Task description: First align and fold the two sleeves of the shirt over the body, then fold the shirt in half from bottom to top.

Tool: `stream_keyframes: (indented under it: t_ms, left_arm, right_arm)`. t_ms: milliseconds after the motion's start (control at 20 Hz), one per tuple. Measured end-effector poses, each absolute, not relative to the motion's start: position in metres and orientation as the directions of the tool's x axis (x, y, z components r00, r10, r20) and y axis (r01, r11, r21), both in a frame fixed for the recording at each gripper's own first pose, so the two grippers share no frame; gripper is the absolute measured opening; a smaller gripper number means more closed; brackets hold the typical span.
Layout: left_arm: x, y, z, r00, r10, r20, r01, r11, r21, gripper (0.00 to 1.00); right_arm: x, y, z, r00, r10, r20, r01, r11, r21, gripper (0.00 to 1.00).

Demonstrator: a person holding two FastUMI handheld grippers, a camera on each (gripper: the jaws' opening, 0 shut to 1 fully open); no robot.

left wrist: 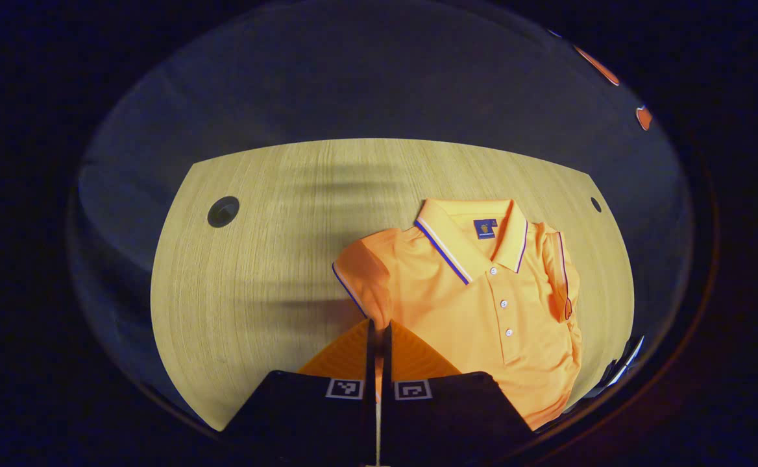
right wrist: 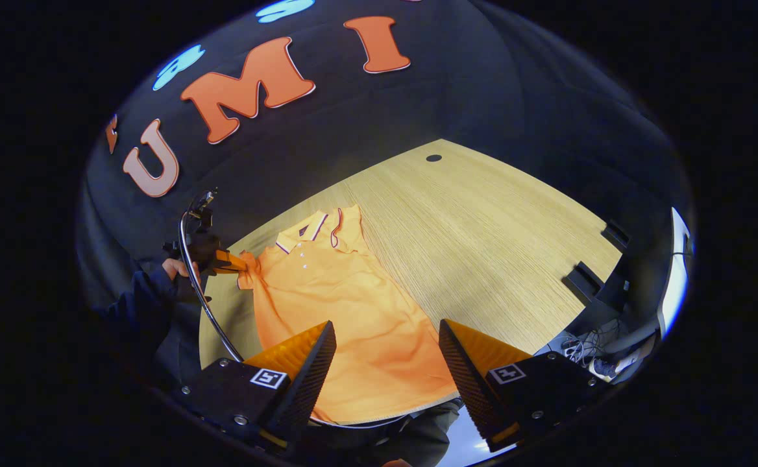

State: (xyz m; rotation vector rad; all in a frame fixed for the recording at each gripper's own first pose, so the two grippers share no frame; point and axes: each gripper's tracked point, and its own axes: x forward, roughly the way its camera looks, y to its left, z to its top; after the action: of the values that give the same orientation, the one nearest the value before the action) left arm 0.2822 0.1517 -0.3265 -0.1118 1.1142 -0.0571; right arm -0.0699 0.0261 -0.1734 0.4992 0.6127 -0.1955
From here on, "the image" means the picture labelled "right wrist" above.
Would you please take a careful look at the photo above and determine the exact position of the black table bracket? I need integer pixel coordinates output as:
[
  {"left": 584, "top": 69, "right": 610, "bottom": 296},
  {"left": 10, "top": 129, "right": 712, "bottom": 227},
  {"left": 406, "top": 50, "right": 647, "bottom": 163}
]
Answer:
[
  {"left": 564, "top": 261, "right": 605, "bottom": 304},
  {"left": 603, "top": 221, "right": 631, "bottom": 252}
]

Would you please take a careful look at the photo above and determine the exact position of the person's dark clothed body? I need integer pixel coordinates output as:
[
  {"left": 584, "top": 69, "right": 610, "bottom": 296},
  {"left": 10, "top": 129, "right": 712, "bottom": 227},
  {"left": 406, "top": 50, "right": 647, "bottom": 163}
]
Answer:
[{"left": 145, "top": 305, "right": 464, "bottom": 467}]

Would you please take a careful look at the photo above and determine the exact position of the tangle of floor cables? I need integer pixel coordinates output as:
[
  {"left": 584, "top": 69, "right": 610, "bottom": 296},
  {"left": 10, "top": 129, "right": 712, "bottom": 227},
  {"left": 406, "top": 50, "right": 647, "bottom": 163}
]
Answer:
[{"left": 557, "top": 324, "right": 613, "bottom": 365}]

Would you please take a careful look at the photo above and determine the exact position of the grey sneaker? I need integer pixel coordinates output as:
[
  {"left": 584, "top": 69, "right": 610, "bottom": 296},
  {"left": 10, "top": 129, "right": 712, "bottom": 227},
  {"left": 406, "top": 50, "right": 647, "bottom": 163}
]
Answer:
[{"left": 588, "top": 355, "right": 621, "bottom": 383}]

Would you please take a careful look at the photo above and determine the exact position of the orange polo T-shirt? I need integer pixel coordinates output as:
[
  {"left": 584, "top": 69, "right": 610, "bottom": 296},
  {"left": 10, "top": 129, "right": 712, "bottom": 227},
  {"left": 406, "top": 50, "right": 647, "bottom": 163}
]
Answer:
[{"left": 236, "top": 204, "right": 461, "bottom": 425}]

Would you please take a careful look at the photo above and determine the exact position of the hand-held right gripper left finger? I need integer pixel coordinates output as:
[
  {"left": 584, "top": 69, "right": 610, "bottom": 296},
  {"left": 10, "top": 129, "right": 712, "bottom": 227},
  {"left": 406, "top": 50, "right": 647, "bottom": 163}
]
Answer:
[{"left": 175, "top": 320, "right": 337, "bottom": 451}]

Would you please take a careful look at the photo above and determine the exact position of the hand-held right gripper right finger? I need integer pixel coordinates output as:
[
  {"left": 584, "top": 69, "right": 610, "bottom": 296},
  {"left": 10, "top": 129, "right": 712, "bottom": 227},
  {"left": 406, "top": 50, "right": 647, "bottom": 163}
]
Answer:
[{"left": 439, "top": 319, "right": 613, "bottom": 453}]

